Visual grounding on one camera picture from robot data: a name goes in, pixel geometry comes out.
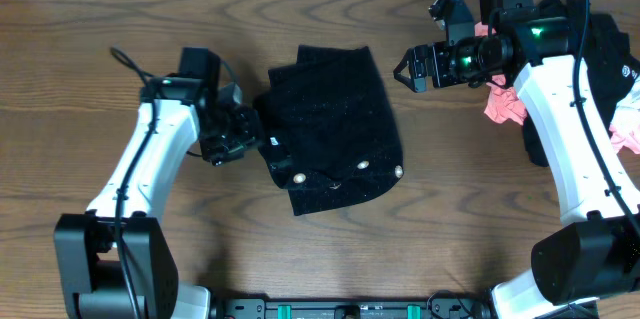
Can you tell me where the black velvet skirt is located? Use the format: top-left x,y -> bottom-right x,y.
253,45 -> 404,216

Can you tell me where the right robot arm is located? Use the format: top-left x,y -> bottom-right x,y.
393,0 -> 639,318

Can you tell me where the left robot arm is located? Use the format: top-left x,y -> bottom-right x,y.
53,47 -> 264,318

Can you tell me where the pink garment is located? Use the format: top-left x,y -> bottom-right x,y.
473,21 -> 640,155

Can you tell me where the black t-shirt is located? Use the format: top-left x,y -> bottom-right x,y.
522,0 -> 639,167

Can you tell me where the left black camera cable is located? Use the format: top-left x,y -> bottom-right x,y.
109,46 -> 161,319

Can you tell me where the black mounting rail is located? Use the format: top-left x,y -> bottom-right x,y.
208,294 -> 494,319

